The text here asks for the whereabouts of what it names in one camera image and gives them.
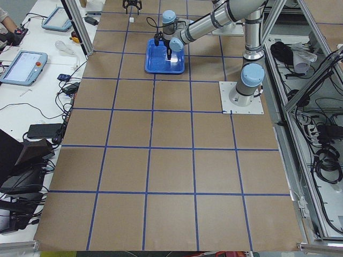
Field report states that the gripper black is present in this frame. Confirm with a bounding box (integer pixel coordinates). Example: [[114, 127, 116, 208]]
[[164, 40, 172, 60], [122, 0, 143, 15]]

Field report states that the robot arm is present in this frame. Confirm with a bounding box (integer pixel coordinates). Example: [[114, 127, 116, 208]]
[[154, 0, 266, 107]]

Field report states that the blue plastic tray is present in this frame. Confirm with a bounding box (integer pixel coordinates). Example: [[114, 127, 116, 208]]
[[145, 39, 184, 74]]

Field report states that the black power adapter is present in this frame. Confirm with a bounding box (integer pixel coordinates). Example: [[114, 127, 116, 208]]
[[84, 17, 99, 26]]

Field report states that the far teach pendant tablet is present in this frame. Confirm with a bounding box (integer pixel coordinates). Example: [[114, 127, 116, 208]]
[[41, 6, 72, 32]]

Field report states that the teach pendant tablet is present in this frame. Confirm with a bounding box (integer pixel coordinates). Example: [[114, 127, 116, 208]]
[[1, 50, 48, 86], [41, 6, 72, 32]]

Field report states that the small blue device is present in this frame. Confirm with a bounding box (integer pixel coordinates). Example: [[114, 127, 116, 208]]
[[57, 74, 71, 82]]

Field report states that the near teach pendant tablet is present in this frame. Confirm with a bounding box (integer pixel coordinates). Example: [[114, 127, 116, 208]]
[[1, 50, 48, 86]]

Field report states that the black flat box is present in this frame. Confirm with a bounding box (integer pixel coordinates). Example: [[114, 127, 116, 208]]
[[27, 123, 62, 139]]

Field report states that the black laptop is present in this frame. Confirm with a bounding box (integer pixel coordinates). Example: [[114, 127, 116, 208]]
[[1, 130, 55, 186]]

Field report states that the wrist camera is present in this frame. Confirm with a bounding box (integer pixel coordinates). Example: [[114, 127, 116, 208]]
[[153, 32, 164, 47]]

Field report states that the aluminium frame post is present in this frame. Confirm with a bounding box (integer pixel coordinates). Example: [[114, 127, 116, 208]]
[[61, 0, 94, 56]]

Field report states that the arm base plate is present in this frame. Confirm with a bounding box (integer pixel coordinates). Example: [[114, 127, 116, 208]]
[[219, 81, 264, 115], [212, 22, 244, 37]]

